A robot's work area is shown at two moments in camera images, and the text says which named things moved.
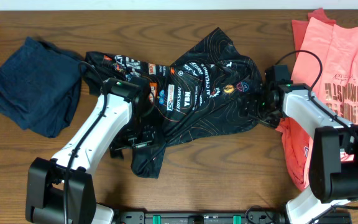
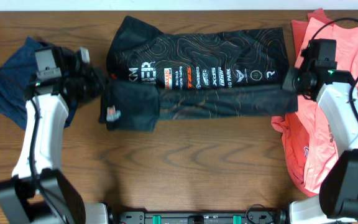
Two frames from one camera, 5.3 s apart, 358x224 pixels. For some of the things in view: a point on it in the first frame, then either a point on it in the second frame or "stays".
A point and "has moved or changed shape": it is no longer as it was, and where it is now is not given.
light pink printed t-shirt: [340, 65] stays
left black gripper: [138, 139] to [95, 82]
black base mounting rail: [256, 216] stays
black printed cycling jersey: [208, 88] has moved or changed shape
